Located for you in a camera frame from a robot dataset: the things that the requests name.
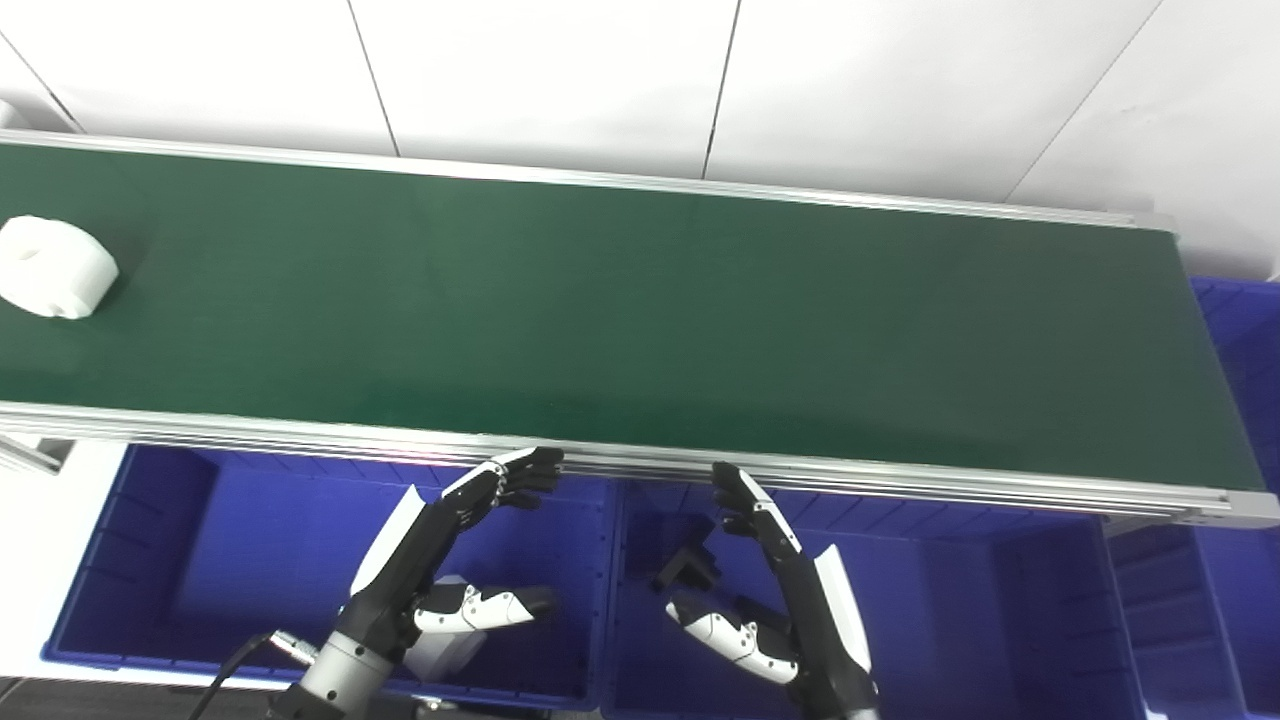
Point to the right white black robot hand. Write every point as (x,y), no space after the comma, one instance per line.
(790,590)

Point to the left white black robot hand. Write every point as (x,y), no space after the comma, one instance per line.
(420,560)

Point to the green conveyor belt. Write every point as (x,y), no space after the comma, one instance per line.
(640,310)
(300,432)

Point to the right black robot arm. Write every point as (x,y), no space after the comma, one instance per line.
(845,712)

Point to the blue plastic bin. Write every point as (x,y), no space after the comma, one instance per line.
(1230,610)
(950,610)
(230,560)

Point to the black plastic part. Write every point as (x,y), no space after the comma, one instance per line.
(688,570)

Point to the white round plastic part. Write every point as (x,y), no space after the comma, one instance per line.
(55,265)

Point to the aluminium conveyor leg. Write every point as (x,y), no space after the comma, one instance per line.
(30,452)

